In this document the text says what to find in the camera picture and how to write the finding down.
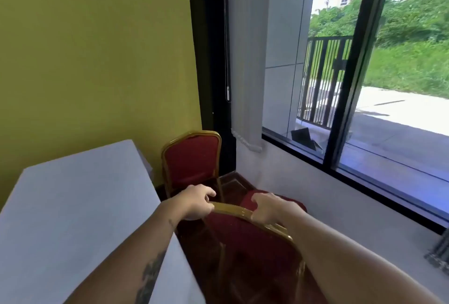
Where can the white window blind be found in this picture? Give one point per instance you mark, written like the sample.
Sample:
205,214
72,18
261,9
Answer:
245,68

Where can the person's left thumb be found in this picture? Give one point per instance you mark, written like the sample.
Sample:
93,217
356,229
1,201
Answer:
207,209

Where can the green bushes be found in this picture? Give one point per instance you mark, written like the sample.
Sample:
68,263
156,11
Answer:
407,33

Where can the grey tiled pillar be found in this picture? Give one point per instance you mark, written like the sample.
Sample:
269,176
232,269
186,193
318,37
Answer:
284,33

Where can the person's right fingers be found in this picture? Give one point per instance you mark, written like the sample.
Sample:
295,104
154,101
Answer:
258,205

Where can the red chair with gold frame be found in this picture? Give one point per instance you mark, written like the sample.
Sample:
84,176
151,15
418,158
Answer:
252,240
189,160

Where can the black window frame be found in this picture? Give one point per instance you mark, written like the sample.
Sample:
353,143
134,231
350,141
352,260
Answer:
350,86

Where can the black metal fence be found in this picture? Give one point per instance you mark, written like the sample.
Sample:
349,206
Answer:
324,79

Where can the dark open box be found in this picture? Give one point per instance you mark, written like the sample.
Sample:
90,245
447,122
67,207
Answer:
304,137

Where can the person's left forearm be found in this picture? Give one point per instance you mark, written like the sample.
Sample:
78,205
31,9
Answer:
133,254

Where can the person's left hand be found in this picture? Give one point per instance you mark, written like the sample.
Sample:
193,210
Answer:
191,202

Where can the person's right forearm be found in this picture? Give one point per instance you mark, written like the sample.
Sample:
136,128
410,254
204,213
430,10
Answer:
350,265

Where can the person's right hand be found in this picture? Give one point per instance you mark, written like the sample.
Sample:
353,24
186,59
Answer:
277,209

